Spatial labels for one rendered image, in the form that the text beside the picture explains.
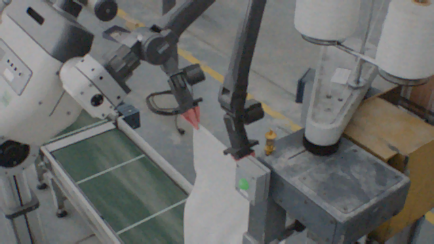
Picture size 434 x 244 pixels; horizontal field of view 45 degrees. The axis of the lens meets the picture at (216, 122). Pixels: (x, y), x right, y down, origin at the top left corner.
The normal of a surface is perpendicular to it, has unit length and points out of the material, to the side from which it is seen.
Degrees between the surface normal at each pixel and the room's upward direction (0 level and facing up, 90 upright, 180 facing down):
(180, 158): 0
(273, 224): 90
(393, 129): 0
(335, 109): 0
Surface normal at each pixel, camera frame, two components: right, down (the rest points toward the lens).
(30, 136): 0.22, 0.85
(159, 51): 0.54, 0.38
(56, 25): -0.60, -0.28
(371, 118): 0.01, -0.83
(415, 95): -0.80, 0.33
